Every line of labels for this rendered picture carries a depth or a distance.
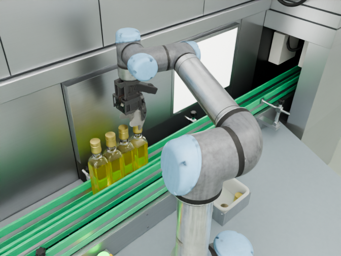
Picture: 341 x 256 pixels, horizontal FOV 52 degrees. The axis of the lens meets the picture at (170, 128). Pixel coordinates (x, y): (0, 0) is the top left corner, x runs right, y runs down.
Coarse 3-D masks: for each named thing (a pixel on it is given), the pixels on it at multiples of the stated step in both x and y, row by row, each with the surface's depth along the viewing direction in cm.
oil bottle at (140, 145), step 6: (132, 138) 129; (144, 138) 129; (138, 144) 128; (144, 144) 130; (138, 150) 129; (144, 150) 131; (138, 156) 131; (144, 156) 133; (138, 162) 132; (144, 162) 135; (138, 168) 134
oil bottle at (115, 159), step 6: (108, 156) 121; (114, 156) 122; (120, 156) 124; (114, 162) 123; (120, 162) 125; (114, 168) 124; (120, 168) 127; (114, 174) 126; (120, 174) 128; (114, 180) 127
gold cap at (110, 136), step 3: (108, 132) 120; (111, 132) 120; (105, 135) 118; (108, 135) 118; (111, 135) 118; (114, 135) 118; (108, 138) 118; (111, 138) 118; (114, 138) 119; (108, 141) 119; (111, 141) 118; (114, 141) 119; (108, 144) 119; (111, 144) 119; (114, 144) 120
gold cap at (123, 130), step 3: (120, 126) 122; (123, 126) 122; (126, 126) 122; (120, 129) 121; (123, 129) 121; (126, 129) 121; (120, 132) 122; (123, 132) 121; (126, 132) 122; (120, 135) 123; (123, 135) 122; (126, 135) 123; (120, 138) 123; (123, 138) 123; (126, 138) 124
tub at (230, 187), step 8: (224, 184) 153; (232, 184) 149; (240, 184) 146; (224, 192) 151; (232, 192) 151; (240, 192) 147; (248, 192) 142; (216, 200) 147; (224, 200) 148; (232, 200) 148; (240, 200) 139; (224, 208) 135
